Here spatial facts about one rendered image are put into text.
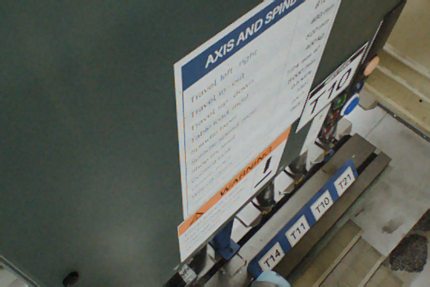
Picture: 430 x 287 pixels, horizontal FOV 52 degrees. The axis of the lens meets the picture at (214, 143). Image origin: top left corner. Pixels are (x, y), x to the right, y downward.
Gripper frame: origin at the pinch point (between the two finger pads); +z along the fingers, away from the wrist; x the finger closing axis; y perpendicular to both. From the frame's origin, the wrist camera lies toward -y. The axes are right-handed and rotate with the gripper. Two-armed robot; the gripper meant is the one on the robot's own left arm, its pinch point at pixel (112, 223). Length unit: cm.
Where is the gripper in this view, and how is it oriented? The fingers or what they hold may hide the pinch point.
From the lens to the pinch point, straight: 85.5
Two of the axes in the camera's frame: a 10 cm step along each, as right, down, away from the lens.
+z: -7.1, -6.2, 3.4
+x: 7.0, -5.9, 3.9
